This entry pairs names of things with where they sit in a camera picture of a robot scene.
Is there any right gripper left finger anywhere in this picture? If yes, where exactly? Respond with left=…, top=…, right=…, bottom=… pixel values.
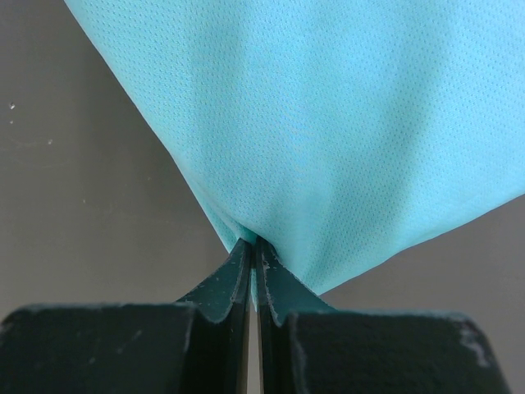
left=1, top=241, right=251, bottom=393

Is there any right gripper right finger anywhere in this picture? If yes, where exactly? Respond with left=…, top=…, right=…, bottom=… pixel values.
left=253, top=238, right=509, bottom=393

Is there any teal t-shirt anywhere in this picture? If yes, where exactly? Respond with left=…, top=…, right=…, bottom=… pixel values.
left=67, top=1, right=524, bottom=295

